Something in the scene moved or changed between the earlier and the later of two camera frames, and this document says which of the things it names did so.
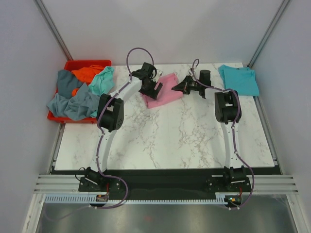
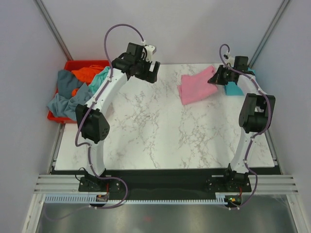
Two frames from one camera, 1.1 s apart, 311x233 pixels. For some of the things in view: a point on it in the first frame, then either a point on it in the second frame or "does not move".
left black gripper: x=149 y=93 → x=152 y=76
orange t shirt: x=85 y=74 does not move
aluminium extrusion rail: x=260 y=184 does not move
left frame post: x=53 y=29 does not move
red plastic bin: x=90 y=120 does not move
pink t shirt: x=166 y=93 → x=194 y=87
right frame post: x=281 y=11 does not move
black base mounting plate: x=183 y=183 does not move
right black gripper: x=183 y=87 → x=216 y=78
